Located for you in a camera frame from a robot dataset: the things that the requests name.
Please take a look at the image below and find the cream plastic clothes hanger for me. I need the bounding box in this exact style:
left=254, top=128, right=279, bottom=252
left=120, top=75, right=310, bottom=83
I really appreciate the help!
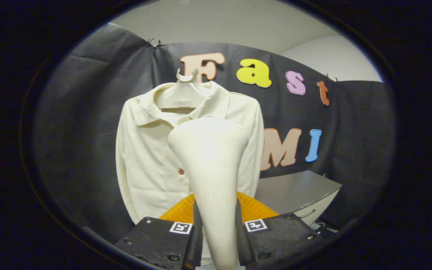
left=155, top=68, right=211, bottom=112

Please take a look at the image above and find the white garment steamer head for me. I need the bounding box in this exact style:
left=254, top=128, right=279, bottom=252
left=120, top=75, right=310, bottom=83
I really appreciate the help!
left=167, top=117, right=250, bottom=270

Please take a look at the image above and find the grey drawer cabinet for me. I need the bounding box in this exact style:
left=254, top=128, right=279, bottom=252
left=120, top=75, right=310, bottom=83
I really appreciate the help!
left=254, top=171, right=342, bottom=229

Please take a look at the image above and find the cream button-up shirt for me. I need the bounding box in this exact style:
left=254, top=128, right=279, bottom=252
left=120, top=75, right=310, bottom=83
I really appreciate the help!
left=115, top=81, right=264, bottom=225

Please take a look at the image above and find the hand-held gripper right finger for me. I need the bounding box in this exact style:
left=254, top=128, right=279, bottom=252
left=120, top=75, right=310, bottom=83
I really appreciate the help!
left=235, top=191, right=329, bottom=270

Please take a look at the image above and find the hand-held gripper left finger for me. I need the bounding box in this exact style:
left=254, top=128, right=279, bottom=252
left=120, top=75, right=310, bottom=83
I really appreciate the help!
left=115, top=192, right=204, bottom=270

